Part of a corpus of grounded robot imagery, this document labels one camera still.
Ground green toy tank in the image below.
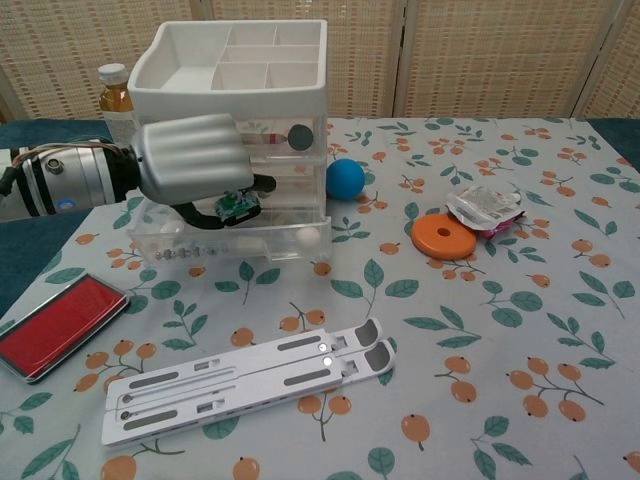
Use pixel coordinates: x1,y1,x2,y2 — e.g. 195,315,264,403
214,191,262,224

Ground bamboo folding screen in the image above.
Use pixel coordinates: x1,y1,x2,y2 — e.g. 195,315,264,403
0,0,640,126

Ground silver foil snack pouch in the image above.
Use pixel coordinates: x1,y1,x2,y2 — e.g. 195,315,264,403
446,184,526,241

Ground white folding laptop stand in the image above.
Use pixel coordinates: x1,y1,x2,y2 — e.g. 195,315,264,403
101,318,400,446

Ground red ink pad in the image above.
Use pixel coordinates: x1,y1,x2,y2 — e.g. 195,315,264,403
0,273,130,386

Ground tea bottle with white cap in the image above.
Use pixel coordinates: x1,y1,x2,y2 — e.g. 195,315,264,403
97,63,139,147

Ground blue ball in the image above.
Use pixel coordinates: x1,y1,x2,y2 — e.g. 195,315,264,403
326,157,366,201

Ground orange disc with hole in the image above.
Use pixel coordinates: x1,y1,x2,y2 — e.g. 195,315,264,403
411,214,478,260

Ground white drawer organizer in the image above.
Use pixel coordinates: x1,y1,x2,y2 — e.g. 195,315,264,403
127,18,330,265

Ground floral tablecloth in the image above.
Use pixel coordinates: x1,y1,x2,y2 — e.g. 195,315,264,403
0,115,640,480

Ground dark grey round disc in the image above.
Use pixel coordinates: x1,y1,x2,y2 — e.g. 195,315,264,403
287,123,315,151

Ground white tube with red band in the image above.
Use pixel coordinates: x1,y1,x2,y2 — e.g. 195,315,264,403
238,130,290,148

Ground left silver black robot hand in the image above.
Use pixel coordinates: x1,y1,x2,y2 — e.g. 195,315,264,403
130,113,277,231

